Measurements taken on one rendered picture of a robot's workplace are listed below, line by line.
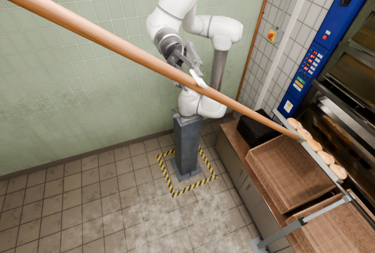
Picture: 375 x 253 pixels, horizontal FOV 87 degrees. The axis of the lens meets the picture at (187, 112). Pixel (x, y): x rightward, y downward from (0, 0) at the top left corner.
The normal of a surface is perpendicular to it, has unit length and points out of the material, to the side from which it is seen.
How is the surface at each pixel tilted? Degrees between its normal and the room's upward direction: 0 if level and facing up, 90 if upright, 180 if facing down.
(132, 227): 0
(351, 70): 70
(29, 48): 90
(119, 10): 90
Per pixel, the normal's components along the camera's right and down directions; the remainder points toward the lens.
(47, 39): 0.34, 0.70
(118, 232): 0.02, -0.67
